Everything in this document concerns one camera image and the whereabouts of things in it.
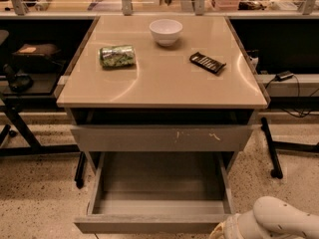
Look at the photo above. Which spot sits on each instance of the grey drawer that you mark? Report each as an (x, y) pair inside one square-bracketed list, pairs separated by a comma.
[(161, 138), (158, 192)]

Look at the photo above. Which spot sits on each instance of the black ridged chip bag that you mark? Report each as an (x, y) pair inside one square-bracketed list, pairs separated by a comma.
[(206, 63)]

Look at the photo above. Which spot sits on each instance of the white ceramic bowl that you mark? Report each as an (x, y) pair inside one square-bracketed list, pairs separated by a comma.
[(165, 31)]

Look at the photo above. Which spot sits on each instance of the black round object on shelf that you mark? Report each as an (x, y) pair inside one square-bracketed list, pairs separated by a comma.
[(18, 83)]

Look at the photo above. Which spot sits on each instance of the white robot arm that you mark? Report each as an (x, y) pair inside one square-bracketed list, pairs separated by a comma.
[(272, 218)]

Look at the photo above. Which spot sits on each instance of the grey drawer cabinet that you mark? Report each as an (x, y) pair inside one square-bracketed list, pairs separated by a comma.
[(163, 87)]

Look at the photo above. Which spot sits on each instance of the black metal table leg right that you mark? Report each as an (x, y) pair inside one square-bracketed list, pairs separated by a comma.
[(276, 172)]

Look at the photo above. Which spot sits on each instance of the black bag on shelf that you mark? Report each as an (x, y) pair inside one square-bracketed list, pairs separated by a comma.
[(47, 51)]

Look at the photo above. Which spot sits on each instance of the green crushed soda can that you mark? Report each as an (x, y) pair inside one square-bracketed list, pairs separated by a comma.
[(117, 56)]

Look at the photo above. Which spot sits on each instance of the black metal table leg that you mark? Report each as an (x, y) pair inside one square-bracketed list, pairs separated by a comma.
[(80, 171), (276, 172)]

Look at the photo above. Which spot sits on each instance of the black power adapter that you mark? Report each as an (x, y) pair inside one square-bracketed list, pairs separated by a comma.
[(283, 76)]

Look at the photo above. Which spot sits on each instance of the black metal table leg left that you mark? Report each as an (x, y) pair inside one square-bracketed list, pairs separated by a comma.
[(80, 171)]

